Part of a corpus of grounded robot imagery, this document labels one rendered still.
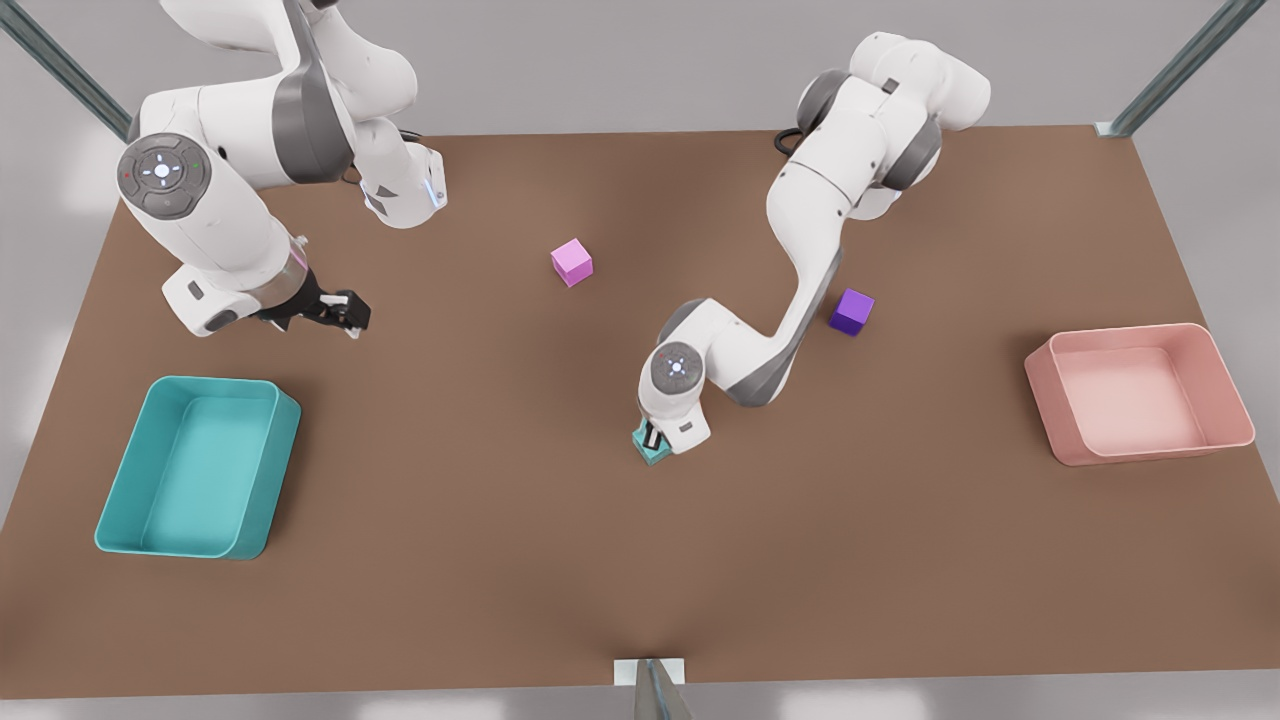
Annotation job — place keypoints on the teal cube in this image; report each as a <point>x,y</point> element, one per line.
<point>652,453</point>

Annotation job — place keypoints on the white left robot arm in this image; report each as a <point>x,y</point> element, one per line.
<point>830,190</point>

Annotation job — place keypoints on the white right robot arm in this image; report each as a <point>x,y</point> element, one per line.
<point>215,215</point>

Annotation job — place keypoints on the pink cube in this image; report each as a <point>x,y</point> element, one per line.
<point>571,263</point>

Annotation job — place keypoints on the teal rectangular bin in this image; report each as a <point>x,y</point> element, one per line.
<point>200,468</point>

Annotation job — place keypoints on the purple cube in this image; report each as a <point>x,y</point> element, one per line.
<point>851,311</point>

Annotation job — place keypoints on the pink rectangular bin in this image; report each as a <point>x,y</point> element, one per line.
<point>1138,392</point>

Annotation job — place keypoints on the silver frame post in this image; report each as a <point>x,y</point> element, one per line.
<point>1180,65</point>
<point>60,65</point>
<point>655,690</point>

